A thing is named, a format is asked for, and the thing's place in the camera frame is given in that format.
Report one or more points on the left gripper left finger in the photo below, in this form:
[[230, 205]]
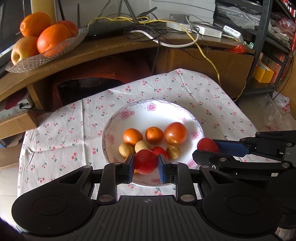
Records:
[[112, 175]]

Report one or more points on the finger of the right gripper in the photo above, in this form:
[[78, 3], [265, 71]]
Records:
[[228, 164], [279, 145]]

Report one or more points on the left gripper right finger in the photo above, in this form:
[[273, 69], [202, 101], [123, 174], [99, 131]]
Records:
[[179, 174]]

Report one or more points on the red cherry tomato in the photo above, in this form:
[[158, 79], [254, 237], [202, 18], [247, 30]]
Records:
[[145, 161], [207, 144], [159, 150]]

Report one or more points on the tan longan fruit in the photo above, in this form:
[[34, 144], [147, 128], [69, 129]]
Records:
[[125, 150], [173, 151], [142, 145]]

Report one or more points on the large red tomato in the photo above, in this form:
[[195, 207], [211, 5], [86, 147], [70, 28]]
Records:
[[175, 133]]

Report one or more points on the oval orange kumquat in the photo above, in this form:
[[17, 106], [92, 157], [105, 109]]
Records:
[[131, 136]]

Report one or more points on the clear plastic bag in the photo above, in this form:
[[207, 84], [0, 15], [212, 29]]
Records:
[[275, 107]]

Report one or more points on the white floral porcelain bowl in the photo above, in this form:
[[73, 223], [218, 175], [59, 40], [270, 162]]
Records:
[[161, 126]]

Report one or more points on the yellow box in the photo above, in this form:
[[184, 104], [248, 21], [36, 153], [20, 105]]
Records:
[[263, 74]]

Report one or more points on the wooden TV cabinet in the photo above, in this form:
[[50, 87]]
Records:
[[104, 69]]

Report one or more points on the red plastic item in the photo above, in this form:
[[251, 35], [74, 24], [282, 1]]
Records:
[[239, 49]]

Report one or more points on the black metal shelf rack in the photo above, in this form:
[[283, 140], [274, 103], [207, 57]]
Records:
[[270, 44]]

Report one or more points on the white adapter box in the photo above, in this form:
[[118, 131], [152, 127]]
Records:
[[233, 33]]

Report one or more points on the white power strip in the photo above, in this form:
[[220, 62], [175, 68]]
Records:
[[198, 29]]

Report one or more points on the glass fruit dish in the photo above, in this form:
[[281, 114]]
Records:
[[39, 60]]

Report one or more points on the black router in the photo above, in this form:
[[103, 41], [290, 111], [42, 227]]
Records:
[[124, 19]]

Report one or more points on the orange fruit behind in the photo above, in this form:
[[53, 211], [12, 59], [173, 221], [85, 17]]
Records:
[[72, 27]]

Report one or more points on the large orange front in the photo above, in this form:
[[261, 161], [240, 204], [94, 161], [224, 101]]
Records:
[[51, 37]]

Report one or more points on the large orange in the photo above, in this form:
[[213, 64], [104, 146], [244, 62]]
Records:
[[34, 24], [51, 37]]

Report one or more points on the yellow red apple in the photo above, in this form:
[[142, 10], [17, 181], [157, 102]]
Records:
[[24, 48]]

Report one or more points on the large orange top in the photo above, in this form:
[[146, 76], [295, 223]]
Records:
[[34, 24]]

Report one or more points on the television screen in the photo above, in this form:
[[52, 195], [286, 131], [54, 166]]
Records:
[[12, 14]]

